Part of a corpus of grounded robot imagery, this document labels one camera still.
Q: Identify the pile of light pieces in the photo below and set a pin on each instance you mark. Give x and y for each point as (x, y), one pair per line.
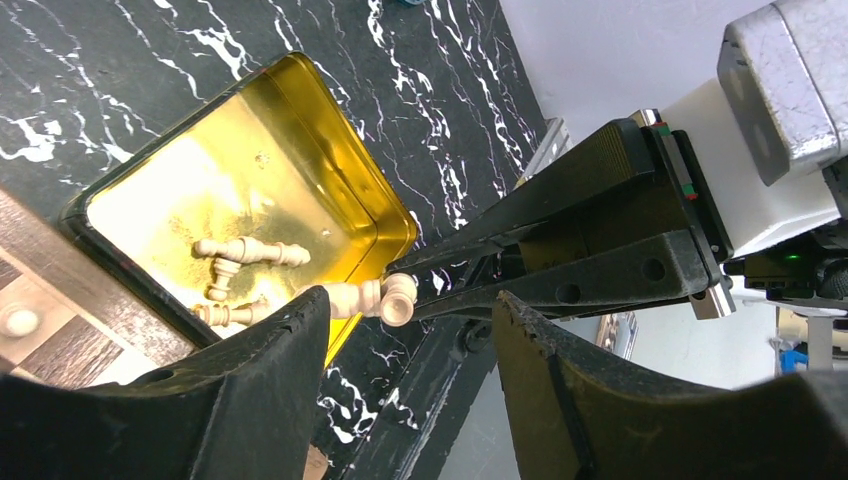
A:
(239, 294)

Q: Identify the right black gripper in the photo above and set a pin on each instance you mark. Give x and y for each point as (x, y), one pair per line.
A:
(608, 226)

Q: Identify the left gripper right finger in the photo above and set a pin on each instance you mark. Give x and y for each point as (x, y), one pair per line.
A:
(576, 411)

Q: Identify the wooden chessboard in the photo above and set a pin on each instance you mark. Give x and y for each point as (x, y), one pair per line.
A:
(93, 330)

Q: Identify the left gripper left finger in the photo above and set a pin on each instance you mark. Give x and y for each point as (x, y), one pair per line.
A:
(242, 408)

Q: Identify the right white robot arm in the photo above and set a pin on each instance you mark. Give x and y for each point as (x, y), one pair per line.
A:
(745, 177)

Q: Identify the gold tin with light pieces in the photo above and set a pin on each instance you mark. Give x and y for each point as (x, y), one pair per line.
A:
(273, 157)

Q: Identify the light piece sideways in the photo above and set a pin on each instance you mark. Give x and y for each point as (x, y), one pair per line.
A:
(371, 299)

